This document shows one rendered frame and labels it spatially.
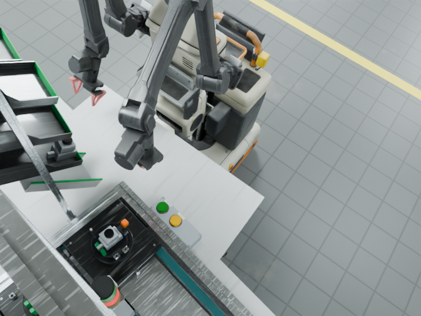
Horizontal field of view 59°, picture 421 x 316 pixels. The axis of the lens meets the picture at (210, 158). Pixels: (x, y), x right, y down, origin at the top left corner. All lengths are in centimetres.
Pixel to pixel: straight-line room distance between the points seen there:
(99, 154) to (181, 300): 68
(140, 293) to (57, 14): 265
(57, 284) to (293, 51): 320
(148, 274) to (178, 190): 36
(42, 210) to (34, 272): 127
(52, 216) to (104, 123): 46
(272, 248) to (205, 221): 101
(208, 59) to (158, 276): 76
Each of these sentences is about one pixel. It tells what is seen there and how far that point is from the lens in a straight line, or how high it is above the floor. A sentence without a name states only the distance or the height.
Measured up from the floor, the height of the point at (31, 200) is 86.
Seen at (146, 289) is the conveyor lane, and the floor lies 92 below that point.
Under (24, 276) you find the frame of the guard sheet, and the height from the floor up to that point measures 199.
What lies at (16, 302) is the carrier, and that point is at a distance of 140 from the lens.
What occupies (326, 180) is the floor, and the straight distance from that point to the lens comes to 276.
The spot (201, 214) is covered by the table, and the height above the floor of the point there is 86.
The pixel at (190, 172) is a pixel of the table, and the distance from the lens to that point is 159.
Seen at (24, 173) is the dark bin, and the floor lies 129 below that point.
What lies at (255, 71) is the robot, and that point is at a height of 81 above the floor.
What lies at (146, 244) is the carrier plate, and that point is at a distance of 136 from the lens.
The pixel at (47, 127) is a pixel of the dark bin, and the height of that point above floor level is 137.
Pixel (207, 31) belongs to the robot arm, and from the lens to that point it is 122.
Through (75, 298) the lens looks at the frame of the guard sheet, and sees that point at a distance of 30.
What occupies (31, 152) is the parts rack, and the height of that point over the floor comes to 141.
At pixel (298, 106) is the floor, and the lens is 303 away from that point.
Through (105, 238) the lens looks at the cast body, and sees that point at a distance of 126.
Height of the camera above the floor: 228
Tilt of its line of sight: 61 degrees down
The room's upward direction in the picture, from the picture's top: 14 degrees clockwise
